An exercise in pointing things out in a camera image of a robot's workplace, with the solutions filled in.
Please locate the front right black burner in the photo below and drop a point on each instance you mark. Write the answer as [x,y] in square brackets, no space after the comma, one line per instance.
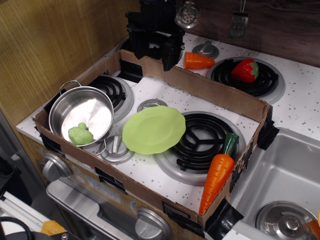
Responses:
[188,161]

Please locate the silver oven knob right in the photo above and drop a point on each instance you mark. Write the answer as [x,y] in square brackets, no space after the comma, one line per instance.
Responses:
[151,226]

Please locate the silver stovetop knob middle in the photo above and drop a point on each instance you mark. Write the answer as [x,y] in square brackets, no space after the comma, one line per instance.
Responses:
[150,103]

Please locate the grey sink basin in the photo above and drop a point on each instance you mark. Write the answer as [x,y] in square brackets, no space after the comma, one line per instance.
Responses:
[288,170]

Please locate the yellow crumpled object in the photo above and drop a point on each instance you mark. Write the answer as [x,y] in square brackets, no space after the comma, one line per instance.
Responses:
[51,228]

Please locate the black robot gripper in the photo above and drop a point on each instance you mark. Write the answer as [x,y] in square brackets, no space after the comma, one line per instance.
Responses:
[156,21]

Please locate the orange toy carrot green top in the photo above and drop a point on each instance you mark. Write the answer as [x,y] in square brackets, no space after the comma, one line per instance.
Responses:
[219,171]

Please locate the silver oven door handle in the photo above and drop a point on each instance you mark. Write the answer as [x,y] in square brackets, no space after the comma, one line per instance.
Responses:
[95,218]

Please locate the orange toy carrot stub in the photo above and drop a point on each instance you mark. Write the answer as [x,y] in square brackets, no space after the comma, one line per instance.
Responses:
[197,61]

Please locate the front left black burner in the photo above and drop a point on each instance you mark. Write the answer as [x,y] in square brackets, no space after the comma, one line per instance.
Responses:
[118,91]

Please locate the silver stovetop knob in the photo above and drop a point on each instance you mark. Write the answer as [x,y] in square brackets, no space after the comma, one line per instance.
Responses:
[150,103]
[206,49]
[114,151]

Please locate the silver stovetop knob back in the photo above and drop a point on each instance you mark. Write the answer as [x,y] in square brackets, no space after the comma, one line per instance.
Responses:
[206,49]

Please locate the light green plastic plate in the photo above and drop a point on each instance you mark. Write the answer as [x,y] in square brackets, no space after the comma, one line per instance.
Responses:
[154,130]

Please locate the silver oven knob left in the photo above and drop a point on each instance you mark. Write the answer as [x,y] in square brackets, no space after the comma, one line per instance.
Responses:
[55,168]

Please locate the brown cardboard fence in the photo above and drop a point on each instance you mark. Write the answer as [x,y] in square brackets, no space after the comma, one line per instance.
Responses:
[140,182]

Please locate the hanging steel strainer ladle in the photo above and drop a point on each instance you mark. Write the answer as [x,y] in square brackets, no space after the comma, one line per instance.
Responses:
[188,15]

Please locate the silver oven knob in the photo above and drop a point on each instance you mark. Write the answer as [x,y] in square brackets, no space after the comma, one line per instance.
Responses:
[151,226]
[55,168]

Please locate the green toy broccoli piece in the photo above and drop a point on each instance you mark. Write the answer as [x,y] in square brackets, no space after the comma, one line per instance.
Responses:
[79,135]

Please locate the silver stovetop knob front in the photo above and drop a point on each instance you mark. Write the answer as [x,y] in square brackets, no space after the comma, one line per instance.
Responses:
[114,151]

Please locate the small steel pot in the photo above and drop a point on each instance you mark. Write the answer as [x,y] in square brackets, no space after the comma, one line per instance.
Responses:
[85,108]

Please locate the red toy strawberry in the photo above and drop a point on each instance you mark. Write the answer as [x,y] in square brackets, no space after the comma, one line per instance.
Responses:
[247,71]

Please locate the hanging steel slotted spatula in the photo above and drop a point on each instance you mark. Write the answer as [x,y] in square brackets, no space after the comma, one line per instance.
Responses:
[239,22]

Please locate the back right black burner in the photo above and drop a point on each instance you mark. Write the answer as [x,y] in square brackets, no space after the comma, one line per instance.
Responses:
[269,85]

